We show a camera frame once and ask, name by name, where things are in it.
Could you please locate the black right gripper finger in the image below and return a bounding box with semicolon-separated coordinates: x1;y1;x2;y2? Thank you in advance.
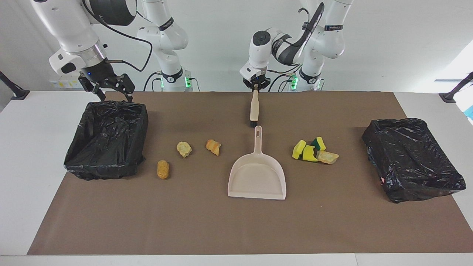
78;74;106;102
115;74;135;103

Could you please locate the beige hand brush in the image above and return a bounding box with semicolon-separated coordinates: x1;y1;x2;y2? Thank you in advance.
249;89;260;128

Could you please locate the orange striped toy croissant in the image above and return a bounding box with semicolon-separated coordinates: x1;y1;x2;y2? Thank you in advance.
206;139;222;156

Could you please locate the yellow sponge piece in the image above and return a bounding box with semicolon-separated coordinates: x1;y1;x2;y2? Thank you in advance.
292;140;307;160
302;145;319;163

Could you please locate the yellow sponge with green layer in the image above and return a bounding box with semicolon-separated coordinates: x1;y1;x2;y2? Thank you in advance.
310;136;327;152

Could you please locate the pale lumpy toy bread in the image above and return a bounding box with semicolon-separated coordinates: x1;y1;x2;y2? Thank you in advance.
176;141;193;158

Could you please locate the beige plastic dustpan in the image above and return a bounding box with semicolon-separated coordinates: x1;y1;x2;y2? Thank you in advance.
227;125;287;200

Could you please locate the brown toy croquette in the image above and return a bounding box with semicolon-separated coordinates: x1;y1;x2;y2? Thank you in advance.
157;160;170;180

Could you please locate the tan toy bread piece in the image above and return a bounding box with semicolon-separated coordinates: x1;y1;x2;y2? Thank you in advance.
316;150;340;165

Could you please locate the black-bagged bin with pink spot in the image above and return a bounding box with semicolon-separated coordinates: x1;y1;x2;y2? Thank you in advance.
361;118;467;204

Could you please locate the brown paper table mat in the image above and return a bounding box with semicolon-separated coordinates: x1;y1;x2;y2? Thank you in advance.
27;91;473;255

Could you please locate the black base cable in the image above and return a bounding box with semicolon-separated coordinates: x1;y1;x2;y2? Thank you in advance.
268;68;296;92
143;71;163;92

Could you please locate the white wall socket box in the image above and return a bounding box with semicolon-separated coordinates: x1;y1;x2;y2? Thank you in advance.
49;76;87;89

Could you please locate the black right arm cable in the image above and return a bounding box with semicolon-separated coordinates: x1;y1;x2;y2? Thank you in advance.
82;0;153;72

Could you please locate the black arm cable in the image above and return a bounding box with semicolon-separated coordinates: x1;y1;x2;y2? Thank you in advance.
82;0;153;72
275;2;326;65

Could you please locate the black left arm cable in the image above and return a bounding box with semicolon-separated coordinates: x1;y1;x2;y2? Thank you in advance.
275;2;326;65

